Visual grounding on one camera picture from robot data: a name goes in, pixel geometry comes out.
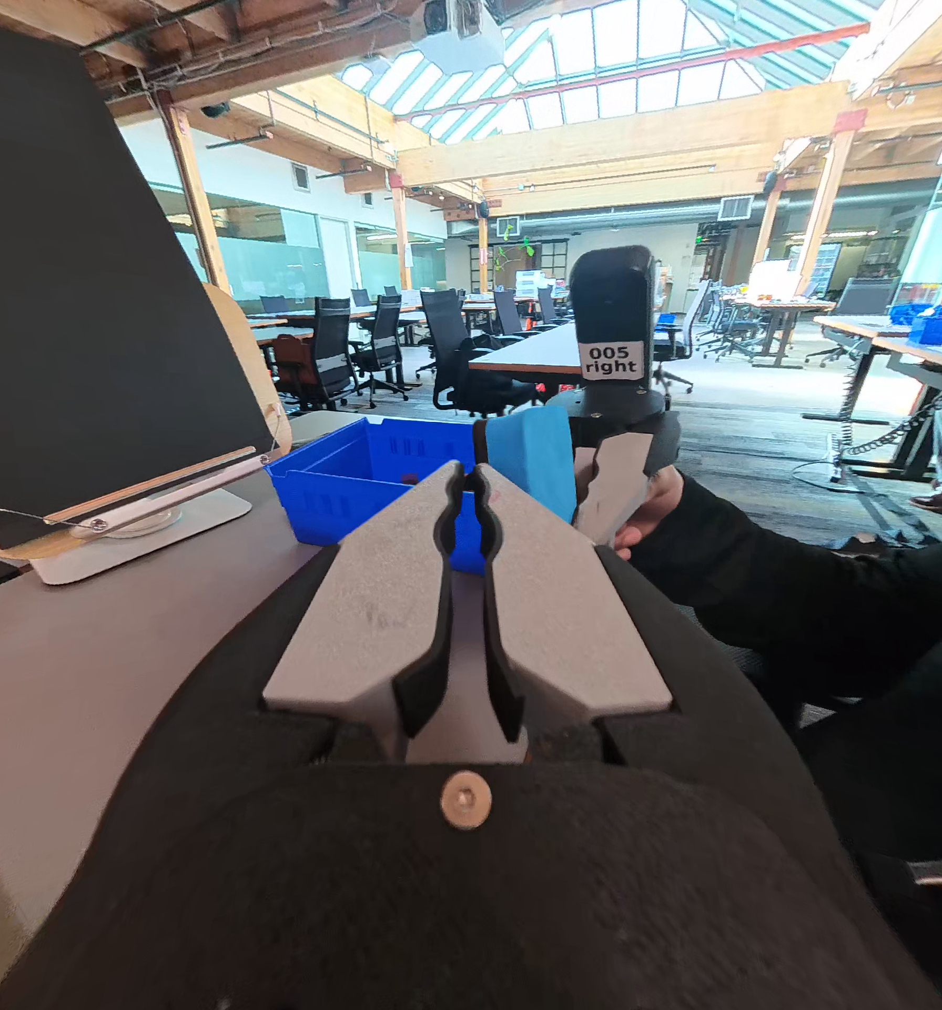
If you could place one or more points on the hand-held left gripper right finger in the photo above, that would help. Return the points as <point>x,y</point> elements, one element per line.
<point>573,615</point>

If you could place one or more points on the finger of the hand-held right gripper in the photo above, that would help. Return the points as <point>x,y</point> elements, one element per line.
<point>617,489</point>
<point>482,442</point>

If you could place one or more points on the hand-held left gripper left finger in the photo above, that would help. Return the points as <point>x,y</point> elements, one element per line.
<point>360,615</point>

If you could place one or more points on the blue whiteboard eraser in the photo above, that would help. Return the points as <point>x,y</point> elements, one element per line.
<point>530,458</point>

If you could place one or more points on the blue plastic bin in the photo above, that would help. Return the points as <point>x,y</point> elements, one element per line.
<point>360,489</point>

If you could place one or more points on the person's right forearm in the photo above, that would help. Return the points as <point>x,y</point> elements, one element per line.
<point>794,584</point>

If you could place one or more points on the person's right hand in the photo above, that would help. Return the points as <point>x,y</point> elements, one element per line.
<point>656,505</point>

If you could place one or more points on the office desk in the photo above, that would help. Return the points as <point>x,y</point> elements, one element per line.
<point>778,304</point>
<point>865,325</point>
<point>534,347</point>

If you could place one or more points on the green hanging plant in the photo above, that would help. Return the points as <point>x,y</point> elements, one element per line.
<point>510,254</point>

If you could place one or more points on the group of black office chairs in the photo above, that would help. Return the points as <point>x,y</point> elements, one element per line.
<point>447,331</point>

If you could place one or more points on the brown chair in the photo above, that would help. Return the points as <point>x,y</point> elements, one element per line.
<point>293,371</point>

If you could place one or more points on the red ceiling pipe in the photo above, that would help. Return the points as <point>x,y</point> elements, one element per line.
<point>755,50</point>

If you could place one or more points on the white screen stand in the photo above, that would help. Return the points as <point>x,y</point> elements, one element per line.
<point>68,564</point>

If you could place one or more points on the white ceiling projector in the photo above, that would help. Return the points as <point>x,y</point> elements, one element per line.
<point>455,39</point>

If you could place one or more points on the blue storage bin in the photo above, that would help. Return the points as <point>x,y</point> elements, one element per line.
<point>940,330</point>

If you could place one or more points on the black screen panel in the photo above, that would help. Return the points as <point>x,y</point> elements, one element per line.
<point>84,315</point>

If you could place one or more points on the white wall vent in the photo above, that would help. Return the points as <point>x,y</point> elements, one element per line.
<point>736,208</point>

